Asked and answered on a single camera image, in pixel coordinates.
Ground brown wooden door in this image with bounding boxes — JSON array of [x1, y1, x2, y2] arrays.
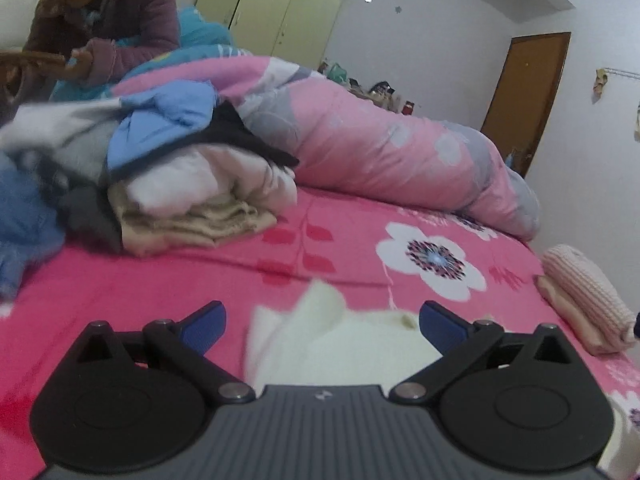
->
[[481, 32, 572, 178]]

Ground blue jeans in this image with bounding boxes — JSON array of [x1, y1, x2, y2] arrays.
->
[[0, 165, 66, 301]]

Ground dark grey garment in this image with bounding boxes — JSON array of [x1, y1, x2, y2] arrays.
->
[[35, 160, 123, 253]]

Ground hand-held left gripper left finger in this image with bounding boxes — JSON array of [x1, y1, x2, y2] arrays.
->
[[75, 301, 257, 403]]

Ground pale yellow wardrobe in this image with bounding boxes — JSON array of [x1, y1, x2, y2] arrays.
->
[[194, 0, 355, 71]]

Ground beige folded garment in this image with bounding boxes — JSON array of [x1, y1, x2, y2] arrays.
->
[[536, 275, 631, 356]]

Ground pink white bed headboard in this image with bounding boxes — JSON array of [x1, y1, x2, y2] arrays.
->
[[0, 0, 51, 53]]

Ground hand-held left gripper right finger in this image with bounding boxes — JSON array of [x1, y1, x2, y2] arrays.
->
[[389, 301, 573, 403]]

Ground black garment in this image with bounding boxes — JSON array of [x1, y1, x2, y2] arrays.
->
[[192, 100, 301, 168]]

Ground grey white garment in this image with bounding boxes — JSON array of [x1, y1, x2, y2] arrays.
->
[[0, 97, 126, 186]]

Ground pink grey floral quilt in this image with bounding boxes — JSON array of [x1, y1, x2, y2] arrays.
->
[[112, 45, 543, 241]]

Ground beige crumpled garment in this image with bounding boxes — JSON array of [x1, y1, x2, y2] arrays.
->
[[107, 180, 278, 256]]

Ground pink floral bed blanket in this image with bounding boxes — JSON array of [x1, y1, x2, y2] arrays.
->
[[0, 185, 640, 480]]

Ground pink checked folded garment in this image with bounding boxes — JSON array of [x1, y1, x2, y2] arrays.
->
[[542, 244, 638, 346]]

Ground dark handbag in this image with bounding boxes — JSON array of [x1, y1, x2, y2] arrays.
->
[[369, 80, 396, 106]]

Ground white fluffy sweater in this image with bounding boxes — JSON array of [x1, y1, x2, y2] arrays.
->
[[242, 280, 446, 396]]

